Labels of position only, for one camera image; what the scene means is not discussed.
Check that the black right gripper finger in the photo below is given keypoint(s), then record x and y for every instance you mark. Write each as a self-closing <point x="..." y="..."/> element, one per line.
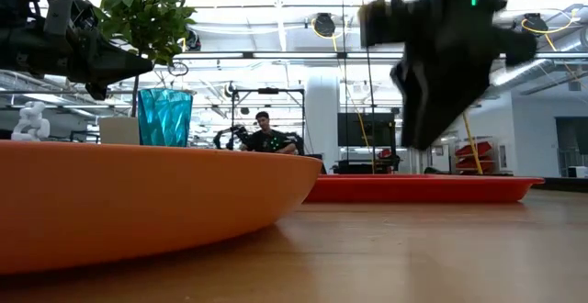
<point x="413" y="101"/>
<point x="455" y="92"/>

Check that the white figurine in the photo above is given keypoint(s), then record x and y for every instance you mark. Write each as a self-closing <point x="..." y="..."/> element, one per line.
<point x="31" y="124"/>

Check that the white plant pot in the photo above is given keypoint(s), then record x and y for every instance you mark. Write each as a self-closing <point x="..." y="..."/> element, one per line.
<point x="119" y="131"/>

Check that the red storage bins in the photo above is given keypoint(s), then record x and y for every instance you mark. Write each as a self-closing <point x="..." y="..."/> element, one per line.
<point x="473" y="156"/>

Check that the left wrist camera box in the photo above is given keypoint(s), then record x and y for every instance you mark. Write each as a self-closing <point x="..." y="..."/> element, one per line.
<point x="62" y="16"/>

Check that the black monitor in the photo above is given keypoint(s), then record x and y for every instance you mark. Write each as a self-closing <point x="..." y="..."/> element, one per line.
<point x="358" y="131"/>

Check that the green leafy plant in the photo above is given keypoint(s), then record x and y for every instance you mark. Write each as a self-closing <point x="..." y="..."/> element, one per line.
<point x="147" y="14"/>

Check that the orange plate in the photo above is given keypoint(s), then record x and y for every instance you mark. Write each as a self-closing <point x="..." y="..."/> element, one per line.
<point x="138" y="202"/>

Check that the person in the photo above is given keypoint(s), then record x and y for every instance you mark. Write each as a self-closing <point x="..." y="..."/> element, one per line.
<point x="268" y="140"/>

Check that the teal ribbed cup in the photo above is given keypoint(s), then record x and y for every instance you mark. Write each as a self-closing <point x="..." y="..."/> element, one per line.
<point x="165" y="119"/>

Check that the red plastic tray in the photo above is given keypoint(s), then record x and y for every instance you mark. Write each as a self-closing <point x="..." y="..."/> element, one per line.
<point x="413" y="189"/>

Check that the black background robot arm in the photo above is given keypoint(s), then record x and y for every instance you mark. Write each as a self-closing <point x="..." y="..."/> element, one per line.
<point x="232" y="135"/>

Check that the black background rig frame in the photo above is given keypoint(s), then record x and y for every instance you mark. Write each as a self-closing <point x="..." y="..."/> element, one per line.
<point x="268" y="90"/>

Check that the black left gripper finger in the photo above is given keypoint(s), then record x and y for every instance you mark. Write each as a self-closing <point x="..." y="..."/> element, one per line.
<point x="97" y="90"/>
<point x="119" y="64"/>

